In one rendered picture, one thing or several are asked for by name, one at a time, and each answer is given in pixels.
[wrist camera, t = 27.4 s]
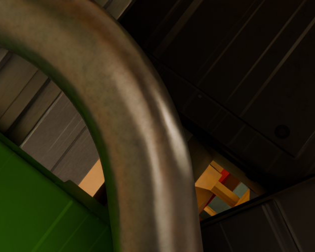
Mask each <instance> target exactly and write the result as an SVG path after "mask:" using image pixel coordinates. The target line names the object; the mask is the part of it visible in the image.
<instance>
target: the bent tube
mask: <svg viewBox="0 0 315 252"><path fill-rule="evenodd" d="M0 47H2V48H4V49H6V50H8V51H10V52H12V53H14V54H16V55H18V56H20V57H21V58H23V59H25V60H26V61H28V62H29V63H31V64H32V65H34V66H35V67H36V68H38V69H39V70H40V71H42V72H43V73H44V74H45V75H46V76H48V77H49V78H50V79H51V80H52V81H53V82H54V83H55V84H56V85H57V86H58V87H59V88H60V89H61V90H62V91H63V93H64V94H65V95H66V96H67V98H68V99H69V100H70V101H71V103H72V104H73V105H74V107H75V108H76V110H77V111H78V113H79V114H80V116H81V118H82V119H83V121H84V123H85V125H86V127H87V129H88V131H89V133H90V135H91V137H92V139H93V142H94V144H95V147H96V150H97V153H98V155H99V159H100V162H101V166H102V170H103V175H104V181H105V187H106V195H107V203H108V211H109V219H110V227H111V235H112V243H113V251H114V252H204V250H203V242H202V234H201V227H200V219H199V211H198V203H197V195H196V187H195V179H194V172H193V166H192V160H191V155H190V151H189V146H188V142H187V139H186V135H185V132H184V129H183V126H182V123H181V120H180V117H179V114H178V112H177V110H176V107H175V105H174V102H173V100H172V98H171V96H170V94H169V92H168V90H167V88H166V86H165V84H164V82H163V80H162V79H161V77H160V75H159V73H158V72H157V70H156V69H155V67H154V66H153V64H152V62H151V61H150V59H149V58H148V57H147V55H146V54H145V53H144V51H143V50H142V48H141V47H140V46H139V45H138V43H137V42H136V41H135V40H134V39H133V37H132V36H131V35H130V34H129V33H128V32H127V30H126V29H125V28H124V27H123V26H122V25H121V24H120V23H119V22H118V21H117V20H116V19H115V18H114V17H113V16H112V15H111V14H110V13H109V12H108V11H106V10H105V9H104V8H103V7H102V6H101V5H99V4H98V3H97V2H96V1H95V0H0Z"/></svg>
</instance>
